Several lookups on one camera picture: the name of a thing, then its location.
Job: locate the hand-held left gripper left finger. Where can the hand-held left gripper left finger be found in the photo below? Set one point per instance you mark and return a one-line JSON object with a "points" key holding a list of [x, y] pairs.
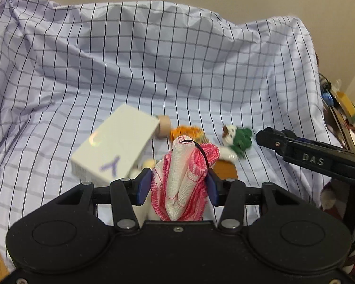
{"points": [[144, 187]]}

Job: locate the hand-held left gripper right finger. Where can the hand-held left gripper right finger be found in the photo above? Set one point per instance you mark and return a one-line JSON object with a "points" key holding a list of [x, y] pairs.
{"points": [[212, 187]]}

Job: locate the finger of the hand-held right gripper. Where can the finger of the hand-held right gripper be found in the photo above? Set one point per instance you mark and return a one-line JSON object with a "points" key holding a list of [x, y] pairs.
{"points": [[269, 140], [290, 133]]}

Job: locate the white fluffy plush toy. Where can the white fluffy plush toy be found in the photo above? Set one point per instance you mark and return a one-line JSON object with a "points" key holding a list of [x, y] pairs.
{"points": [[146, 211]]}

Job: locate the green and white plush toy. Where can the green and white plush toy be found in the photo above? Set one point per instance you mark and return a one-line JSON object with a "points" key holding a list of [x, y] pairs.
{"points": [[239, 139]]}

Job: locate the pink and white knitted cloth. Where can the pink and white knitted cloth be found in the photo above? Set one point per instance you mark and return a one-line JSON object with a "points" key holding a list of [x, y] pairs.
{"points": [[180, 177]]}

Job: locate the brown leather case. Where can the brown leather case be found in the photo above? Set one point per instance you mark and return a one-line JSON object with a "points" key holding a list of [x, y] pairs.
{"points": [[226, 170]]}

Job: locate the white and red stuffed toy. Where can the white and red stuffed toy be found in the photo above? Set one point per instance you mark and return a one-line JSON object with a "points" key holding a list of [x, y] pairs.
{"points": [[328, 198]]}

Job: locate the blue round object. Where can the blue round object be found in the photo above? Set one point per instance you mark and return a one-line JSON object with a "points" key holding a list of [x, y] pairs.
{"points": [[327, 98]]}

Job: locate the white cardboard box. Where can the white cardboard box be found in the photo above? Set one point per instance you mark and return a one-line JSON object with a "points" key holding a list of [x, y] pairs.
{"points": [[115, 142]]}

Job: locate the yellow box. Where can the yellow box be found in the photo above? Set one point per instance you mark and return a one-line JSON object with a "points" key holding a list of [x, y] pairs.
{"points": [[346, 103]]}

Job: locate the orange plush toy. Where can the orange plush toy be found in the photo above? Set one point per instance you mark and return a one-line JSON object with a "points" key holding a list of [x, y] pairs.
{"points": [[186, 131]]}

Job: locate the checked white bed sheet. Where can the checked white bed sheet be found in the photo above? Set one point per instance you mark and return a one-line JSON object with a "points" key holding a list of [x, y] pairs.
{"points": [[165, 65]]}

